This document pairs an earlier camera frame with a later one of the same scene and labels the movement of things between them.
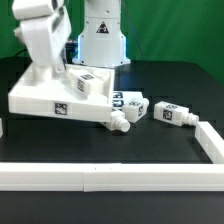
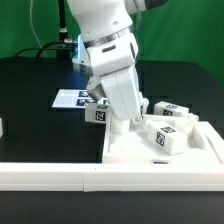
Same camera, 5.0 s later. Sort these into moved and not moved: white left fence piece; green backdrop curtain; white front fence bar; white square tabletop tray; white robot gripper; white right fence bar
Moved: white robot gripper; white square tabletop tray
Not moved: white right fence bar; white left fence piece; white front fence bar; green backdrop curtain
